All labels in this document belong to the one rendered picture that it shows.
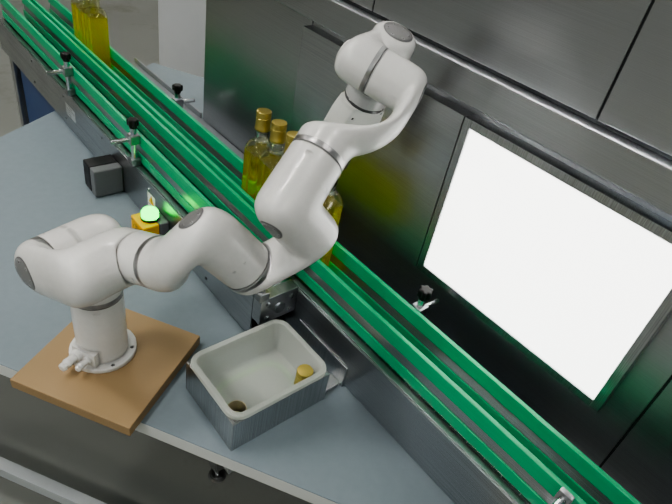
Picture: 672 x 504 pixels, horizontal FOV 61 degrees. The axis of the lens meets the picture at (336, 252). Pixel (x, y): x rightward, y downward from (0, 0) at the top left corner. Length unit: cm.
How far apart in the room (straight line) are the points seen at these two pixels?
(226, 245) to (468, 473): 57
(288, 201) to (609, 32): 51
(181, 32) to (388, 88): 281
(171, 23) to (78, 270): 285
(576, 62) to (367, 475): 78
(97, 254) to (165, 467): 117
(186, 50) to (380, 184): 256
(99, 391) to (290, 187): 60
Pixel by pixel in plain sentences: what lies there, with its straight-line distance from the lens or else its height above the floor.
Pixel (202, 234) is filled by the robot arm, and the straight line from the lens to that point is 78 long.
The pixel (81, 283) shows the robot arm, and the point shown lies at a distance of 90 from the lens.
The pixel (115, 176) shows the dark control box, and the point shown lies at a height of 81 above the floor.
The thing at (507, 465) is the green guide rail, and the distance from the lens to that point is 102.
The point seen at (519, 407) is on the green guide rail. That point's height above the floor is 96.
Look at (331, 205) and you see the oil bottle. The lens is 114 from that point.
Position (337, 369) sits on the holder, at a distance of 121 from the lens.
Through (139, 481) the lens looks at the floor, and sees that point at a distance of 196.
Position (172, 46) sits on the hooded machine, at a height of 47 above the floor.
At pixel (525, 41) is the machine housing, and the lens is 99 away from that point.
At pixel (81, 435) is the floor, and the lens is 208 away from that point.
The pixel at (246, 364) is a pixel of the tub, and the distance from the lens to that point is 121.
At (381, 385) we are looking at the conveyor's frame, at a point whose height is 85.
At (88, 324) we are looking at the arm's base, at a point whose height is 89.
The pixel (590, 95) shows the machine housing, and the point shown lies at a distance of 94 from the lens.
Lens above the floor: 169
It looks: 37 degrees down
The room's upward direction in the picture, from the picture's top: 12 degrees clockwise
